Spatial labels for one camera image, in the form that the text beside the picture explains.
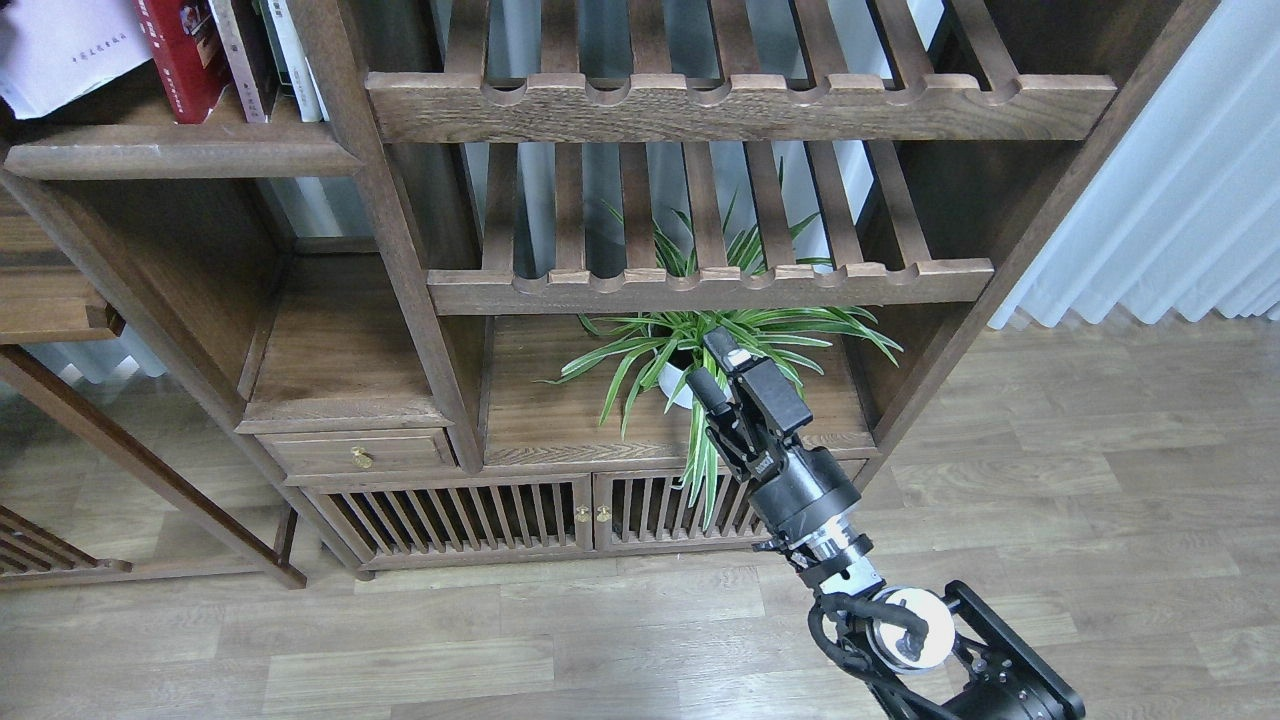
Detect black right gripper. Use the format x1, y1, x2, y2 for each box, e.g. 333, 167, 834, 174
687, 327, 864, 561

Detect maroon book white characters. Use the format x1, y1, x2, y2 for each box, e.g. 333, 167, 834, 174
210, 0, 279, 123

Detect red book with photo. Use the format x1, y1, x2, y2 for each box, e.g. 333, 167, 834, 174
133, 1, 230, 124

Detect white paperback book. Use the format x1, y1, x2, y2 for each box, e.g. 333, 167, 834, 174
1, 1, 152, 119

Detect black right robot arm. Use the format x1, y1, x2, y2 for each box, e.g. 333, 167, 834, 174
689, 328, 1085, 719

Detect upright white books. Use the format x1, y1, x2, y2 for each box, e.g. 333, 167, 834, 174
260, 1, 330, 122

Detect white plant pot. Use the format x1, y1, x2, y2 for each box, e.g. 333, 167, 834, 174
658, 348, 701, 413

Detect green spider plant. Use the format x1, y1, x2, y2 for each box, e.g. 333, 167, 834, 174
541, 222, 902, 509

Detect dark wooden bookshelf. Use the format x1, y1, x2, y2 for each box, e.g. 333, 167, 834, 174
3, 1, 1217, 577

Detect brass drawer knob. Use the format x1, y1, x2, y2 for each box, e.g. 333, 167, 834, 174
351, 446, 374, 469

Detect white curtain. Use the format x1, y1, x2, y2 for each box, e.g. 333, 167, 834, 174
989, 1, 1279, 329

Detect wooden side furniture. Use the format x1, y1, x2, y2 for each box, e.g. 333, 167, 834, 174
1, 193, 307, 591

